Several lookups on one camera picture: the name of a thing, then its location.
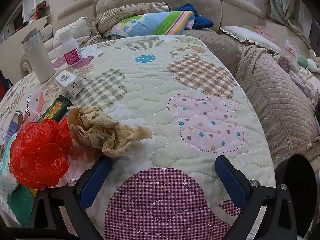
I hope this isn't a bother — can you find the brown paper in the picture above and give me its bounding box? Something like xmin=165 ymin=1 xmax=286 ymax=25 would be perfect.
xmin=67 ymin=106 xmax=152 ymax=158

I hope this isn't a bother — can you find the red plastic bag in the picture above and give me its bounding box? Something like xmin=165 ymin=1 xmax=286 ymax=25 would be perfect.
xmin=10 ymin=117 xmax=73 ymax=189

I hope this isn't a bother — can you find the green snack packet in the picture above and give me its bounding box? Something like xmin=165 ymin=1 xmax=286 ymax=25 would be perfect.
xmin=38 ymin=95 xmax=72 ymax=122

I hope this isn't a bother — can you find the teal tissue pack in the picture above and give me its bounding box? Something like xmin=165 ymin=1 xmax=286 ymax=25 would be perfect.
xmin=1 ymin=137 xmax=18 ymax=195

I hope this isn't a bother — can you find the large white blue medicine box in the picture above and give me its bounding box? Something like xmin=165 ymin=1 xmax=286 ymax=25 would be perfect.
xmin=1 ymin=111 xmax=23 ymax=146

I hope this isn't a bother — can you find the white blue striped medicine box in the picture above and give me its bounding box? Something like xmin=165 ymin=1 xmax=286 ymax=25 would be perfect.
xmin=55 ymin=70 xmax=85 ymax=98

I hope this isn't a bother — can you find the black trash bin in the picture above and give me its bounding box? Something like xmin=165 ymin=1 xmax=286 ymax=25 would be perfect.
xmin=274 ymin=154 xmax=318 ymax=237

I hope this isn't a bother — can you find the patchwork quilted table cover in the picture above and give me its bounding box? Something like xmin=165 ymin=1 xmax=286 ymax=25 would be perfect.
xmin=0 ymin=35 xmax=276 ymax=240

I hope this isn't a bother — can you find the beige tufted sofa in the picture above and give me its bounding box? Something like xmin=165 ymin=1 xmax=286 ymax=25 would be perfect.
xmin=21 ymin=0 xmax=320 ymax=165

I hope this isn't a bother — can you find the white pill bottle pink label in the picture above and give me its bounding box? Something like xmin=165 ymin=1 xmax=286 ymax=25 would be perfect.
xmin=59 ymin=28 xmax=83 ymax=67

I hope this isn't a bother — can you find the clear bag of snacks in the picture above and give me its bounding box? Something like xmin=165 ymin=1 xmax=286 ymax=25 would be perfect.
xmin=277 ymin=39 xmax=300 ymax=73

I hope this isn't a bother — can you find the green plush toy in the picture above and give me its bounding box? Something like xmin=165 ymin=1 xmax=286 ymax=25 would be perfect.
xmin=297 ymin=55 xmax=309 ymax=69

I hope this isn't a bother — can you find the white frilled cushion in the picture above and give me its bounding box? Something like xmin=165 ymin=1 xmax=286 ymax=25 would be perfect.
xmin=220 ymin=25 xmax=281 ymax=54

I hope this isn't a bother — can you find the white thermos bottle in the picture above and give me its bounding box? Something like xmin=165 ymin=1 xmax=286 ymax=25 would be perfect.
xmin=22 ymin=28 xmax=55 ymax=83

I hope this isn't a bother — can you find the white cream left cushion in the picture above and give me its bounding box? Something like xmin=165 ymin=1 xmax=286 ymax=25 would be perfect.
xmin=53 ymin=17 xmax=91 ymax=49

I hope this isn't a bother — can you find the striped floral bolster pillow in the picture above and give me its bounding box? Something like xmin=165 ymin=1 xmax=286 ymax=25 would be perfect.
xmin=92 ymin=2 xmax=172 ymax=35

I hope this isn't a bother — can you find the blue knitted garment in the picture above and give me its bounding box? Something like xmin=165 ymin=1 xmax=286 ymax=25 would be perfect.
xmin=174 ymin=3 xmax=214 ymax=29

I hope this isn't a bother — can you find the colourful cartoon pillow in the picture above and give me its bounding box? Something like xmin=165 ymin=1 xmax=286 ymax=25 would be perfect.
xmin=104 ymin=10 xmax=195 ymax=37

